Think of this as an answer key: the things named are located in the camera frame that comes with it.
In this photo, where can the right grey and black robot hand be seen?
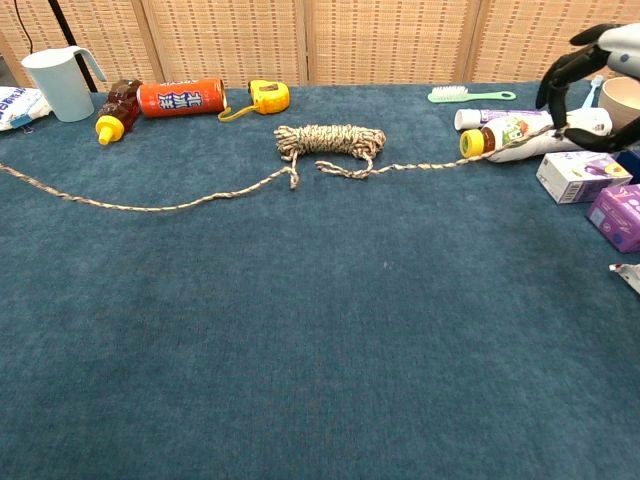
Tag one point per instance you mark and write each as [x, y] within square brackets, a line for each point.
[575, 65]

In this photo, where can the light blue toothbrush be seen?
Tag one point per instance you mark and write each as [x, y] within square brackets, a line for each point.
[593, 92]

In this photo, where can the beige bowl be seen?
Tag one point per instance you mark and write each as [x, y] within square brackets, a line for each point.
[617, 105]

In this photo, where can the white bottle with yellow cap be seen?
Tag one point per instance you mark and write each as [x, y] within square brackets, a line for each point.
[525, 145]

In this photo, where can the white and purple carton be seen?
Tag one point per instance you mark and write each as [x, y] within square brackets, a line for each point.
[570, 177]

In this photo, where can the dark blue box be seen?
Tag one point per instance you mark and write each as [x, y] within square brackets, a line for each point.
[632, 167]

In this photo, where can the white and purple tube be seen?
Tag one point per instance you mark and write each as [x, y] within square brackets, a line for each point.
[470, 118]

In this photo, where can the green brush with white bristles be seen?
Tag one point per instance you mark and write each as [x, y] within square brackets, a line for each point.
[450, 94]

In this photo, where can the bamboo folding screen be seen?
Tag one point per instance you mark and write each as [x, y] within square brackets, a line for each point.
[385, 40]

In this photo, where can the silver foil packet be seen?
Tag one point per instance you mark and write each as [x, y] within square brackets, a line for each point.
[631, 277]

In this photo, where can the yellow tape measure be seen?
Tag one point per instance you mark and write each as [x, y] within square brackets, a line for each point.
[270, 97]

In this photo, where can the teal table cloth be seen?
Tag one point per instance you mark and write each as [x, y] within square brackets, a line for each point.
[320, 350]

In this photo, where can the orange drink can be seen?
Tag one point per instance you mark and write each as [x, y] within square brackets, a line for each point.
[180, 98]

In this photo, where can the brown bottle with yellow cap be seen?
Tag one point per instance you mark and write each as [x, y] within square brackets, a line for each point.
[122, 105]

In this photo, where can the black stand pole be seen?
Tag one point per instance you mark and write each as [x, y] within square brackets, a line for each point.
[70, 37]

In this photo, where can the light blue plastic pitcher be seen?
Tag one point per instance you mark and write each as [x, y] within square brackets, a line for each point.
[57, 90]

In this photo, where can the white bag with blue print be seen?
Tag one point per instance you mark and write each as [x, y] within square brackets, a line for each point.
[20, 102]

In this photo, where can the blue binder clip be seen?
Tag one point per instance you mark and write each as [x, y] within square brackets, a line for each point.
[19, 121]

